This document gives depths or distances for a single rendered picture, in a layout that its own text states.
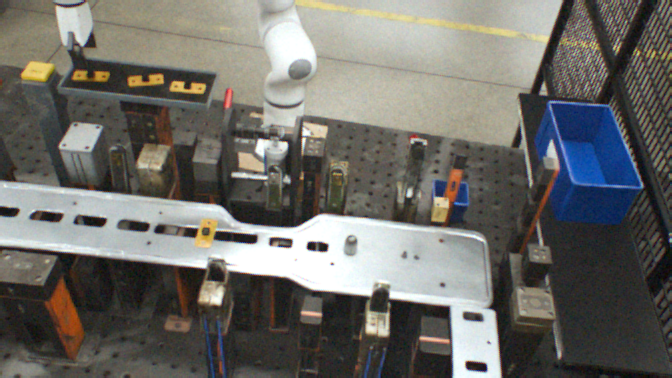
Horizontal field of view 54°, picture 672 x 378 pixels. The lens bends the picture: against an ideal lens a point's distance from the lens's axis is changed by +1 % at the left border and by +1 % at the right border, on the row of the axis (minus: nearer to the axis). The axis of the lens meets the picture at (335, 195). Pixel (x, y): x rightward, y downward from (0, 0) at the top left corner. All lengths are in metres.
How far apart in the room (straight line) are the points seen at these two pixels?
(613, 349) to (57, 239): 1.23
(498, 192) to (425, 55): 1.92
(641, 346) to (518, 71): 2.69
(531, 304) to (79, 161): 1.09
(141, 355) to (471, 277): 0.83
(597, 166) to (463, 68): 2.16
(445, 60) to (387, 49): 0.35
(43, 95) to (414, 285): 1.04
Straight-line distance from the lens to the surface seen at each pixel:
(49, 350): 1.77
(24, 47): 4.11
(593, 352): 1.48
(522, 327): 1.47
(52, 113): 1.87
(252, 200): 1.67
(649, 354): 1.53
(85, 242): 1.60
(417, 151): 1.47
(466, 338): 1.44
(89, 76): 1.77
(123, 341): 1.79
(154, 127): 1.78
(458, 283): 1.52
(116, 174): 1.68
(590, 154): 1.90
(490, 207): 2.13
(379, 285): 1.33
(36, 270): 1.54
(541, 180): 1.57
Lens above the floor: 2.19
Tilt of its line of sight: 46 degrees down
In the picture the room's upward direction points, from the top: 6 degrees clockwise
